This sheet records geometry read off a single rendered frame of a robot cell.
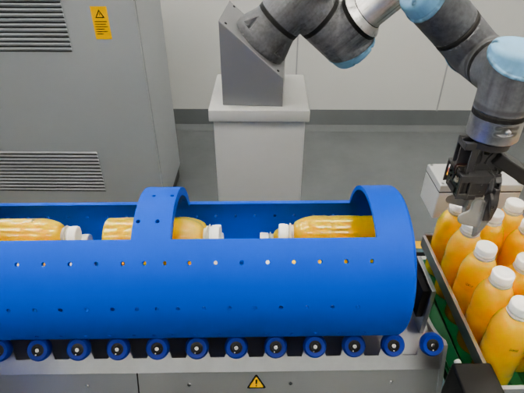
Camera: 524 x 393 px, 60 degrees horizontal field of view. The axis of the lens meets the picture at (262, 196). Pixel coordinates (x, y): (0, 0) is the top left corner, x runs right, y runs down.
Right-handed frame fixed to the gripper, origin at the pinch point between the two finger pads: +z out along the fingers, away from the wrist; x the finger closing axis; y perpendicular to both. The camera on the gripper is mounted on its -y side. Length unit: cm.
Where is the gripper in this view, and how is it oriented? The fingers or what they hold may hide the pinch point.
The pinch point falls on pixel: (472, 222)
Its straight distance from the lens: 104.8
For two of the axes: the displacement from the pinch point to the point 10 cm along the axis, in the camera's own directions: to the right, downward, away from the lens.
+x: 0.1, 5.8, -8.2
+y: -10.0, 0.1, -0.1
